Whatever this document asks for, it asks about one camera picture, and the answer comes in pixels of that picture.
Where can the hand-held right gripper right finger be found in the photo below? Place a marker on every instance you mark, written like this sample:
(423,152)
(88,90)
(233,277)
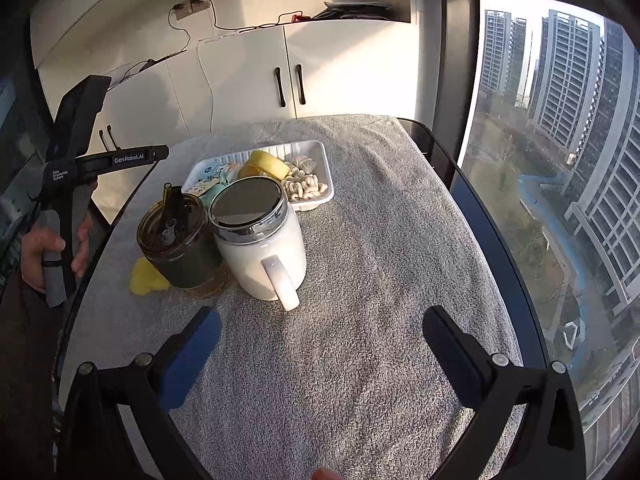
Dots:
(450,355)

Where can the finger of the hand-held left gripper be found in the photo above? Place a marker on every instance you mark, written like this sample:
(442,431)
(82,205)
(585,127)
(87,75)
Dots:
(130,158)

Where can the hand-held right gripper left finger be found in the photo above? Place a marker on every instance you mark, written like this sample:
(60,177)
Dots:
(192,355)

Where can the yellow sponge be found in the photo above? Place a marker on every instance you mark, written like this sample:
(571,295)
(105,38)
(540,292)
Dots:
(145,277)
(267,162)

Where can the beige knitted cloth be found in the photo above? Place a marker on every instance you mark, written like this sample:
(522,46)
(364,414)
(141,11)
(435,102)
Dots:
(304,164)

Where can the white plastic tray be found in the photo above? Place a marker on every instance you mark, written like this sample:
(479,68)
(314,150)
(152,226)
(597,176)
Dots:
(316,151)

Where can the person's left forearm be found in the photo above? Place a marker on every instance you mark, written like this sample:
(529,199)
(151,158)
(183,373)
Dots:
(20,320)

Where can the person's left hand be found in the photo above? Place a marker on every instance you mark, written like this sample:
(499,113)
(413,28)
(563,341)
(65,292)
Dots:
(35,255)

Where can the person's right hand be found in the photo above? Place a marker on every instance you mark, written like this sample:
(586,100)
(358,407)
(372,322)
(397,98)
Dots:
(327,475)

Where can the amber glass tumbler green sleeve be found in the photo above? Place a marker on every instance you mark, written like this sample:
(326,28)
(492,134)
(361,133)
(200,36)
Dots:
(190,260)

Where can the white mug with chrome lid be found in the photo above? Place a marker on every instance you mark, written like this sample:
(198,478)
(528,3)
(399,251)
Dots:
(260,260)

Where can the grey towel table cover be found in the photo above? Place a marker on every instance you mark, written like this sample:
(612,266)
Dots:
(375,260)

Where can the red small device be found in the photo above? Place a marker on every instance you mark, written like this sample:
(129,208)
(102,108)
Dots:
(301,18)

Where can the white lower cabinet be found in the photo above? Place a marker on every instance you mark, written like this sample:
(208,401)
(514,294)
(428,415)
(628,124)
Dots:
(350,60)

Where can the high-rise buildings outside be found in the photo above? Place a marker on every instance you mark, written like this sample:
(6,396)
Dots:
(565,85)

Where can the wall power outlet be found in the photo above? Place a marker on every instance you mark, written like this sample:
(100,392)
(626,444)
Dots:
(192,6)

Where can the black window frame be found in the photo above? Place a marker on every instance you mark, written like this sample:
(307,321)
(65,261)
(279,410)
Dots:
(455,60)

